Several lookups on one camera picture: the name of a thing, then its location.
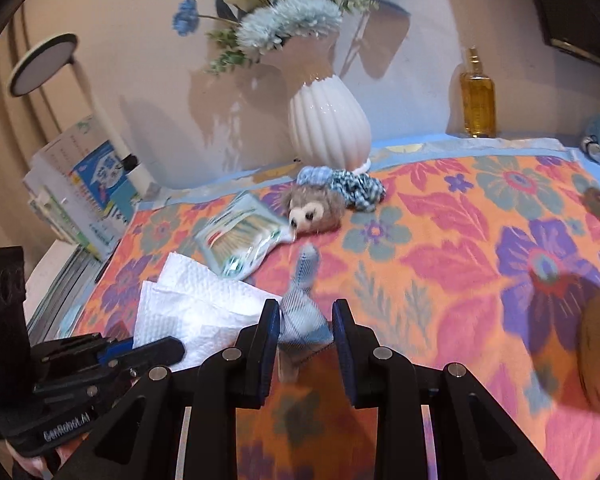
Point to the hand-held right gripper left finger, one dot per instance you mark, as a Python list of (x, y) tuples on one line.
[(271, 355)]

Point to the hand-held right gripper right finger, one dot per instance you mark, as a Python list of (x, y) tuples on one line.
[(342, 355)]

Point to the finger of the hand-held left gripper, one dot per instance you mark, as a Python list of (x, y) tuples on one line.
[(70, 347), (150, 352)]

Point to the blue white plaid cloth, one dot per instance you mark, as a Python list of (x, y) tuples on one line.
[(300, 310)]

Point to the white paper towel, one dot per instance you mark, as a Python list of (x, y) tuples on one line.
[(195, 305)]

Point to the person's left hand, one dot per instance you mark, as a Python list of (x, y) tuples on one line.
[(35, 467)]

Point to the green cotton swab packet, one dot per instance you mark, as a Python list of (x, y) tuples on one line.
[(240, 240)]

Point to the floral printed table cloth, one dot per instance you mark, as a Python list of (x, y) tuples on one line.
[(430, 260)]

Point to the brown plush animal head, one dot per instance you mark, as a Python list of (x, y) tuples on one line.
[(312, 210)]

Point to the stack of books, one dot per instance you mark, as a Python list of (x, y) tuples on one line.
[(90, 185)]

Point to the dark plaid scrunchie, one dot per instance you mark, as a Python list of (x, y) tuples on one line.
[(360, 190)]

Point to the light blue scrunchie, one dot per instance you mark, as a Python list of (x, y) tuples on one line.
[(315, 175)]

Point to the white ribbed vase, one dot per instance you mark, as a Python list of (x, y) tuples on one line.
[(330, 120)]

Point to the white floor lamp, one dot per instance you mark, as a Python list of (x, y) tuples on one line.
[(42, 65)]

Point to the amber glass bottle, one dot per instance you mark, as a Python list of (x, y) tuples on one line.
[(477, 95)]

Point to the blue and cream artificial flowers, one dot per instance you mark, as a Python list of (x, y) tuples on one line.
[(290, 15)]

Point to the black television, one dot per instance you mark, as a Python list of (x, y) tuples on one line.
[(580, 10)]

